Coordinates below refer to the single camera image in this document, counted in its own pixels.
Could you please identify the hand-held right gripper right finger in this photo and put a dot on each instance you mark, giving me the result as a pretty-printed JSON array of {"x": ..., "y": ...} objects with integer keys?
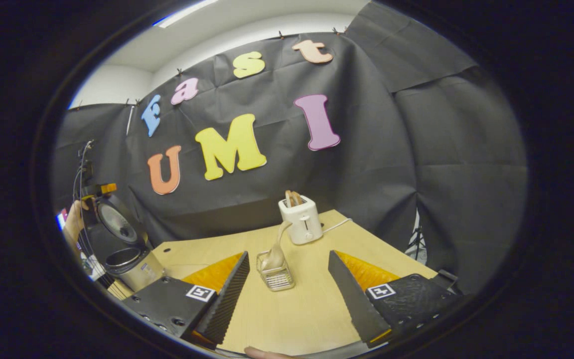
[{"x": 357, "y": 299}]

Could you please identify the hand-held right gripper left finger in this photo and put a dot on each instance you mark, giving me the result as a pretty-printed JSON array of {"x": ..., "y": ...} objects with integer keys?
[{"x": 227, "y": 299}]

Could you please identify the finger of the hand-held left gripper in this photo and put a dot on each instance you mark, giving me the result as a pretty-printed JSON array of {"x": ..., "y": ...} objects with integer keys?
[{"x": 108, "y": 188}]

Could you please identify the clear chopstick holder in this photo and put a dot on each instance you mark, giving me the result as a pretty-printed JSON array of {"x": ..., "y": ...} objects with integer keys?
[{"x": 278, "y": 279}]

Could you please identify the wooden spoon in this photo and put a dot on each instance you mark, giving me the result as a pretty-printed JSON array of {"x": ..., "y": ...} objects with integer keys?
[{"x": 276, "y": 257}]

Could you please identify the silver black rice cooker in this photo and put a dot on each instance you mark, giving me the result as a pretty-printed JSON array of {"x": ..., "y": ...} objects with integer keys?
[{"x": 135, "y": 267}]

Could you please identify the computer monitor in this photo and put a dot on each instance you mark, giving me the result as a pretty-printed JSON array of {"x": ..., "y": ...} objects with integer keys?
[{"x": 61, "y": 218}]

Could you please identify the black tripod stand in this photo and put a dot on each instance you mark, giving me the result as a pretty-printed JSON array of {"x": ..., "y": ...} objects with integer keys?
[{"x": 416, "y": 242}]

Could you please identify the white toaster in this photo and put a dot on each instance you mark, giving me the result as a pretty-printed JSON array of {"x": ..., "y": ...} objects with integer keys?
[{"x": 304, "y": 222}]

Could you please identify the toasted bread slice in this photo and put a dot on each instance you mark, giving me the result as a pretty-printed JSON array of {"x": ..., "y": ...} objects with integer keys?
[{"x": 294, "y": 198}]

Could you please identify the black backdrop cloth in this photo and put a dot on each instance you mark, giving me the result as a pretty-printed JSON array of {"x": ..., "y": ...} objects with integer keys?
[{"x": 366, "y": 174}]

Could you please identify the ceiling light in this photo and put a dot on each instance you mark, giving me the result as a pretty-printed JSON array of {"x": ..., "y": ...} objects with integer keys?
[{"x": 187, "y": 12}]

